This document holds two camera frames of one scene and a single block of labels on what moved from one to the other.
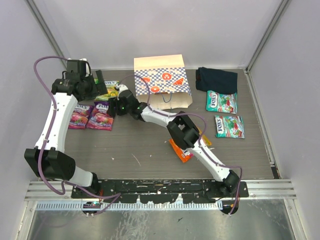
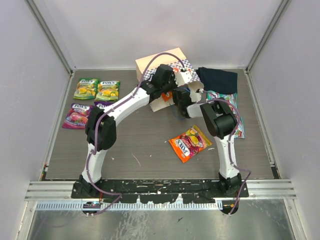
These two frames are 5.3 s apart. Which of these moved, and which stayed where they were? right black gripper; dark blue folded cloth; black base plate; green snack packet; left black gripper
Moved: right black gripper; left black gripper
Stayed: black base plate; green snack packet; dark blue folded cloth
